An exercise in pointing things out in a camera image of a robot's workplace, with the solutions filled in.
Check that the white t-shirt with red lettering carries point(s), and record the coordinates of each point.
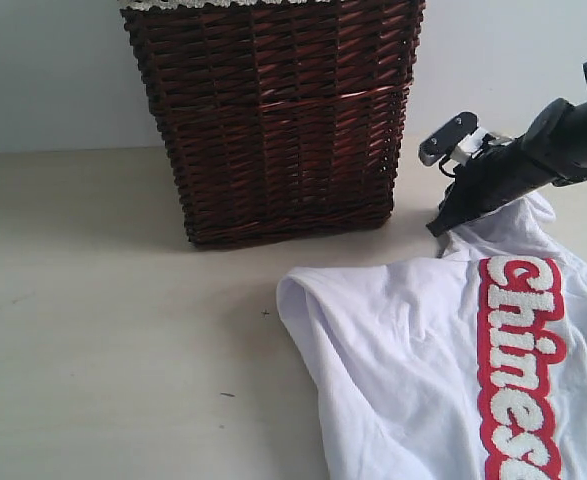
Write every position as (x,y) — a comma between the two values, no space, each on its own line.
(470,365)

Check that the dark brown wicker basket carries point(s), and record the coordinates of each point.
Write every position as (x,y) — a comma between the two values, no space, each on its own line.
(279,122)

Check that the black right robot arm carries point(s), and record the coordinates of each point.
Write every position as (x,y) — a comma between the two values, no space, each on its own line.
(557,138)

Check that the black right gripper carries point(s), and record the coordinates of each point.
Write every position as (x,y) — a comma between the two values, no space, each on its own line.
(499,176)

